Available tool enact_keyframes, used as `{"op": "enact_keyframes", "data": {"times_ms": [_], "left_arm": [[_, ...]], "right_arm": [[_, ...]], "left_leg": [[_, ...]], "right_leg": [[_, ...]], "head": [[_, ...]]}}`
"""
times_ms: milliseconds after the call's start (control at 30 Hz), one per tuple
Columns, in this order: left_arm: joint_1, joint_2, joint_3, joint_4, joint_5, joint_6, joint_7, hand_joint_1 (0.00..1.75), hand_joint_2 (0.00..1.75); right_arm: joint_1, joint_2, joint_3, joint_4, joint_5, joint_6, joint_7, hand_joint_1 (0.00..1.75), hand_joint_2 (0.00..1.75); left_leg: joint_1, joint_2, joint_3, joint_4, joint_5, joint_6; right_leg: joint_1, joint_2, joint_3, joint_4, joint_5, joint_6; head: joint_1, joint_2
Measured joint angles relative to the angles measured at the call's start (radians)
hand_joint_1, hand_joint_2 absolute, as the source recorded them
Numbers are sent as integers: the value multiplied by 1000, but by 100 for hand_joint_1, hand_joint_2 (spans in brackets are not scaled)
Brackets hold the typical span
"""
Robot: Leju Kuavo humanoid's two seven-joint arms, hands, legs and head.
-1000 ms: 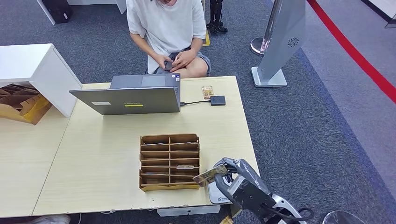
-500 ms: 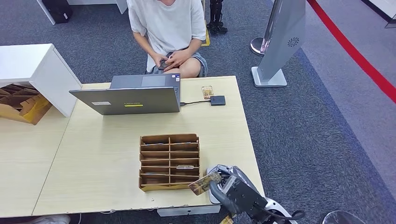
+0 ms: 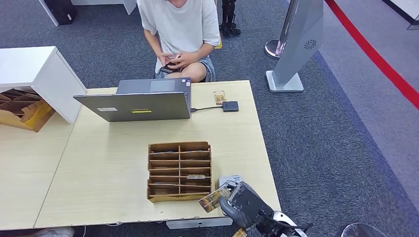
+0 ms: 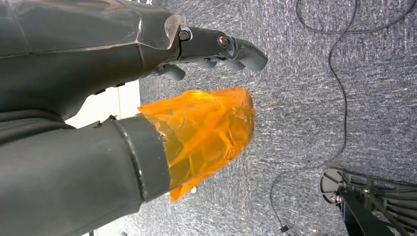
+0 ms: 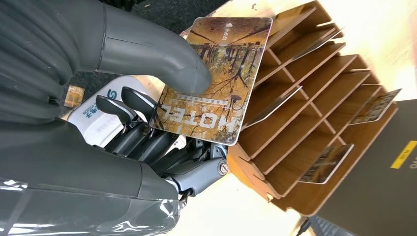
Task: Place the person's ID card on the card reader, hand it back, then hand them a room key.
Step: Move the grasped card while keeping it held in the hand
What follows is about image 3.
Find grey kiosk stand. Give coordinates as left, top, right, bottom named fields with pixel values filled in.
left=265, top=0, right=325, bottom=93

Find chrome stanchion post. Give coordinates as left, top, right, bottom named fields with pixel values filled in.
left=264, top=0, right=300, bottom=60

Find brown cardboard card organiser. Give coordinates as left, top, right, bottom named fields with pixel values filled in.
left=146, top=141, right=213, bottom=203

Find red barrier strip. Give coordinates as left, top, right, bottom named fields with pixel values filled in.
left=325, top=0, right=419, bottom=110

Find black phone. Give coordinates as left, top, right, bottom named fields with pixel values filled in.
left=160, top=64, right=181, bottom=75

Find grey laptop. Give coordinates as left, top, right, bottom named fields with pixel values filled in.
left=72, top=77, right=192, bottom=122

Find small yellow brown card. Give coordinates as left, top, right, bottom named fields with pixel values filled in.
left=213, top=90, right=227, bottom=106

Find person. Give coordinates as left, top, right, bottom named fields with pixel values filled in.
left=136, top=0, right=221, bottom=83

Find brown yellow cardboard box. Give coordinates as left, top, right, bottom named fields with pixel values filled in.
left=0, top=88, right=56, bottom=133

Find black computer case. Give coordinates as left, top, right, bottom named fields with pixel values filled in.
left=44, top=0, right=78, bottom=26

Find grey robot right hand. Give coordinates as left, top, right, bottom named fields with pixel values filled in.
left=218, top=181, right=275, bottom=230

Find white cabinet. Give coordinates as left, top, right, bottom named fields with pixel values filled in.
left=0, top=46, right=88, bottom=125

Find yellow ID card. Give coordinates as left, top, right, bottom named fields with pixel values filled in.
left=198, top=186, right=231, bottom=214

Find small black square box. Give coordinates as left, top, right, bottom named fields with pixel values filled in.
left=222, top=101, right=239, bottom=113

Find round grey base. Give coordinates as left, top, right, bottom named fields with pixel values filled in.
left=340, top=222, right=388, bottom=237

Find person's right hand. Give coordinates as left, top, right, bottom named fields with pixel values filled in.
left=157, top=52, right=174, bottom=68

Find thin black laptop cable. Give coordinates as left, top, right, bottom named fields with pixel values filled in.
left=190, top=105, right=224, bottom=113

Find white desk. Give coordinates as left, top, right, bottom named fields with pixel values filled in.
left=39, top=0, right=137, bottom=27

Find white shoe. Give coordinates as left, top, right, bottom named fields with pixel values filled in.
left=28, top=227, right=75, bottom=237

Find person's left hand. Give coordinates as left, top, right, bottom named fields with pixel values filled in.
left=170, top=51, right=197, bottom=70

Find grey white card reader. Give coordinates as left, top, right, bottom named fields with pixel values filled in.
left=217, top=175, right=245, bottom=189

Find black robot legs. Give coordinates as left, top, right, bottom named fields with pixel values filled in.
left=219, top=0, right=242, bottom=37

